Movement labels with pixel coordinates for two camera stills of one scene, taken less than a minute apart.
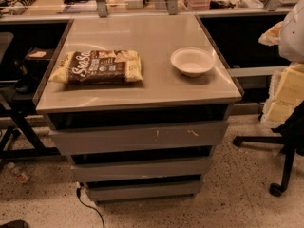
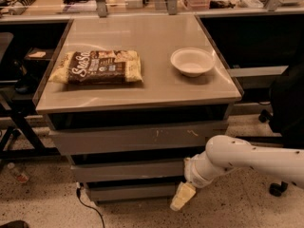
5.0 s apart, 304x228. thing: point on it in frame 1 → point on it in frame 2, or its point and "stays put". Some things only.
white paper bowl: (192, 62) stays put
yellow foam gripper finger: (272, 36) → (185, 192)
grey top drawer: (139, 138) stays put
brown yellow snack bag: (107, 66) stays put
